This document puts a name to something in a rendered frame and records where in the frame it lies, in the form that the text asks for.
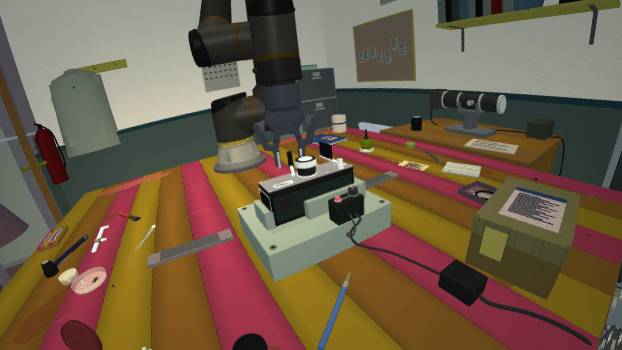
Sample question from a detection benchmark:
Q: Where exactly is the yellow wall rail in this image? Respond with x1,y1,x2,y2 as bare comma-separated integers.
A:
77,58,129,76

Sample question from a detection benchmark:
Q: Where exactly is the black round cap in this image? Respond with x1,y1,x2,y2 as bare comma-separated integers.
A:
231,332,270,350

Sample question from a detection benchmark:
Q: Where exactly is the white ribbed pad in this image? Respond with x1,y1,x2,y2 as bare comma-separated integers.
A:
441,160,483,179

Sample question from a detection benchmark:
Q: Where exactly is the white printed paper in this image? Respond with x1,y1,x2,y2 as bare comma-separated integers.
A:
463,137,520,156

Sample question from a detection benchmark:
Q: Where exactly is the green bottle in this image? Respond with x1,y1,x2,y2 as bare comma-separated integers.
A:
358,128,375,154

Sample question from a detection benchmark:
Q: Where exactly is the brown side table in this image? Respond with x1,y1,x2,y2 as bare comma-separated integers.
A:
378,116,565,174

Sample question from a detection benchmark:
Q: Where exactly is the red fire extinguisher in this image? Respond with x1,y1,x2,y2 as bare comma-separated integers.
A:
32,122,71,186

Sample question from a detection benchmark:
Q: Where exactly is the blue booklet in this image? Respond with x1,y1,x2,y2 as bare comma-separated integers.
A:
312,132,350,146

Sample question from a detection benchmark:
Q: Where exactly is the white ribbed radiator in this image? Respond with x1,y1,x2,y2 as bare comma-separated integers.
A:
357,120,394,134

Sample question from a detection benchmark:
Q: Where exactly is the red screwdriver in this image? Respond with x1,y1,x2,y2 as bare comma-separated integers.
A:
107,210,143,223

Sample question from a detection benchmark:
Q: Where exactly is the dark grey box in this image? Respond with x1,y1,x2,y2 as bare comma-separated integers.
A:
525,117,557,142

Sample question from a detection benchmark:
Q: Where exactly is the grey filing cabinet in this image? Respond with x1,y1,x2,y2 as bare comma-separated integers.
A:
297,65,338,132

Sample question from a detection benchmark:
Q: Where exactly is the dark red disc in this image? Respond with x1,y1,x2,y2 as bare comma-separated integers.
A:
59,319,104,350

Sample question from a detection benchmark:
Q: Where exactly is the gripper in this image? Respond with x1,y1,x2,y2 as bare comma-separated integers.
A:
252,81,318,170

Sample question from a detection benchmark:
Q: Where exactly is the black control box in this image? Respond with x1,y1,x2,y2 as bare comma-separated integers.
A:
327,191,366,226

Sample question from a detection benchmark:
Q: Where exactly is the black power cable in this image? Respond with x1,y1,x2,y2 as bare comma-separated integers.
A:
345,215,600,347

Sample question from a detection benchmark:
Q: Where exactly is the black and white collimator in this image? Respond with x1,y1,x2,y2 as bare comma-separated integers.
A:
428,88,508,139

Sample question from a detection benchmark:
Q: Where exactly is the grey-green hanging cover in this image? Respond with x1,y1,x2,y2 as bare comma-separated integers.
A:
48,68,122,160

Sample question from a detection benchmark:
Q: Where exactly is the pale green shutter tester body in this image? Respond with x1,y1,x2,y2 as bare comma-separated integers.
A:
236,176,393,283

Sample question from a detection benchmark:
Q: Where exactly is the black mallet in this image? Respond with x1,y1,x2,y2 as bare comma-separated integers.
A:
40,234,90,280

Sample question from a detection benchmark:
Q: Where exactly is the yellow wall shelf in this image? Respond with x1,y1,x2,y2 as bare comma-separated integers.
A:
435,0,622,53

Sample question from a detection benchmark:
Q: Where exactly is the blue brush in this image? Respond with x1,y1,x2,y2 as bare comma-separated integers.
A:
316,271,353,350

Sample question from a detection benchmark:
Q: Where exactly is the white wall calendar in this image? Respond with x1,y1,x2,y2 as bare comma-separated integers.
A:
201,62,242,94

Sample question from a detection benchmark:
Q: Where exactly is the black power adapter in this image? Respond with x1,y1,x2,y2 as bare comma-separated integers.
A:
438,259,489,307

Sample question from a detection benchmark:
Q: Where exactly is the pink pencil box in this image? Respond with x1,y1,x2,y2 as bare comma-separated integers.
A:
37,224,70,253

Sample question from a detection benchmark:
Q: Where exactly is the olive cardboard box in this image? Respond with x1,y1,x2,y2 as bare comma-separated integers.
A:
464,176,582,301

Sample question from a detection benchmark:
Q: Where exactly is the pink petri dish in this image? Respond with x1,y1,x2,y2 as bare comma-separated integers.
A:
70,265,108,296

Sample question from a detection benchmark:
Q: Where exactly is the purple tray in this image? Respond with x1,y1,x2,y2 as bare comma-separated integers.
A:
457,180,498,206

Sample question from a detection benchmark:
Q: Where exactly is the cork notice board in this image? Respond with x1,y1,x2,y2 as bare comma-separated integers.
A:
352,8,418,84

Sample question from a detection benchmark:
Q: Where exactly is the yellow printed card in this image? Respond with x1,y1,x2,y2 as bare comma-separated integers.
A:
397,159,431,173

